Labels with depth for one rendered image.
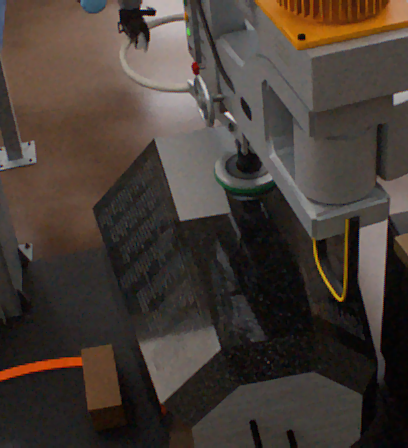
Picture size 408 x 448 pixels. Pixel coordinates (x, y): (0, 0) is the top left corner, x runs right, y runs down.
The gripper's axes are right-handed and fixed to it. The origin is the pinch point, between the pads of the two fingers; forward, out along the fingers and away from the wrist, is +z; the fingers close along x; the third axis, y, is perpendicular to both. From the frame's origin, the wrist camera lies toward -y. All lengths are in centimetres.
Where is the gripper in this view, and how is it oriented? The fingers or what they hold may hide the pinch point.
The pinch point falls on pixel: (141, 46)
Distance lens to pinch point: 360.3
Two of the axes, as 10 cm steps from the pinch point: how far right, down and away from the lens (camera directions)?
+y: -6.5, 5.6, -5.1
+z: 0.8, 7.2, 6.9
